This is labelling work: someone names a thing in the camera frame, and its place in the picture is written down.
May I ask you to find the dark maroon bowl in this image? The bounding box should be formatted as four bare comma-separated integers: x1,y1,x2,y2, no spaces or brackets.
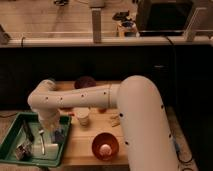
74,76,96,89

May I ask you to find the white egg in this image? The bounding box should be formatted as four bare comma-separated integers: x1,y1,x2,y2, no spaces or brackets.
99,144,112,155

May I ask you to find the small red object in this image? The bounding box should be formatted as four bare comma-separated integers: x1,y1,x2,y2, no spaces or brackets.
98,108,107,113

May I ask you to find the small yellow box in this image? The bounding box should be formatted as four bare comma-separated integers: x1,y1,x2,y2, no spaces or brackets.
117,21,138,37

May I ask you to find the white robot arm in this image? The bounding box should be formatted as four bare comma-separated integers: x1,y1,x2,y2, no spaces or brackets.
28,75,179,171

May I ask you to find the metal spoon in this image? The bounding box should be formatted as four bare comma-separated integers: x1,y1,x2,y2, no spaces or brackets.
39,129,45,155

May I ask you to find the white vertical post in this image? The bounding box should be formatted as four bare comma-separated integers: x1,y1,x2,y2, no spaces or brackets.
91,8,101,43

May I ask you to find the green plastic tray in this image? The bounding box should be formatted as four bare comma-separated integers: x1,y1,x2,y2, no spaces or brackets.
0,112,71,167

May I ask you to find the white paper cup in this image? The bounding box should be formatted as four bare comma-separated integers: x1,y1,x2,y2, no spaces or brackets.
76,108,90,126

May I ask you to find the white sponge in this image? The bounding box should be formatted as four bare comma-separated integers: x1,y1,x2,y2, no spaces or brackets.
32,144,59,160

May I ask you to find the black handled spatula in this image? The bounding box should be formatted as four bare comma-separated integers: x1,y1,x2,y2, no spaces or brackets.
23,120,34,142

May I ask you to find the red bowl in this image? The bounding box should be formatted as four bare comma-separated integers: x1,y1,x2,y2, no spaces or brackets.
92,132,119,161

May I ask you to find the black monitor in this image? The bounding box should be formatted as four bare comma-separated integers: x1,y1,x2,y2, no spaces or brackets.
136,0,193,32

